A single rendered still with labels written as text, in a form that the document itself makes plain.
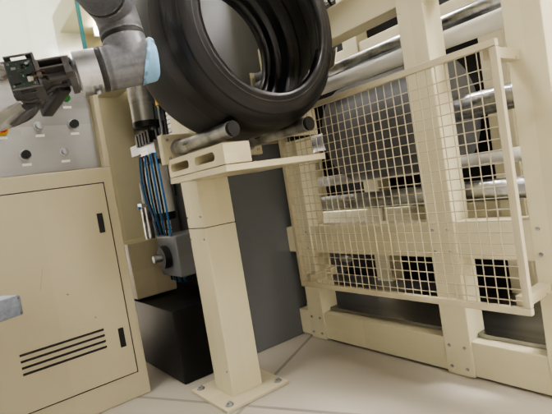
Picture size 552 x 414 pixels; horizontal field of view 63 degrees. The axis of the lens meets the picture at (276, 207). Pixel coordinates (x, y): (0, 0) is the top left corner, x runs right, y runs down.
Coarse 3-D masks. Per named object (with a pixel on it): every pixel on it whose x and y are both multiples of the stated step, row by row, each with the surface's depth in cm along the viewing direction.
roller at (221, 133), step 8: (216, 128) 126; (224, 128) 122; (232, 128) 123; (192, 136) 138; (200, 136) 133; (208, 136) 130; (216, 136) 127; (224, 136) 124; (232, 136) 123; (176, 144) 147; (184, 144) 142; (192, 144) 138; (200, 144) 135; (208, 144) 133; (176, 152) 149; (184, 152) 146
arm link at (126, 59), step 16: (128, 32) 92; (96, 48) 91; (112, 48) 91; (128, 48) 91; (144, 48) 92; (112, 64) 90; (128, 64) 91; (144, 64) 93; (112, 80) 92; (128, 80) 93; (144, 80) 95
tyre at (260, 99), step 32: (160, 0) 112; (192, 0) 113; (224, 0) 155; (256, 0) 158; (288, 0) 153; (320, 0) 140; (160, 32) 114; (192, 32) 113; (256, 32) 161; (288, 32) 160; (320, 32) 139; (160, 64) 119; (192, 64) 114; (224, 64) 117; (288, 64) 163; (320, 64) 138; (160, 96) 129; (192, 96) 120; (224, 96) 119; (256, 96) 123; (288, 96) 130; (192, 128) 137; (256, 128) 130
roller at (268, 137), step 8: (304, 120) 139; (312, 120) 140; (288, 128) 145; (296, 128) 142; (304, 128) 140; (312, 128) 140; (256, 136) 159; (264, 136) 155; (272, 136) 152; (280, 136) 150; (288, 136) 149; (256, 144) 161
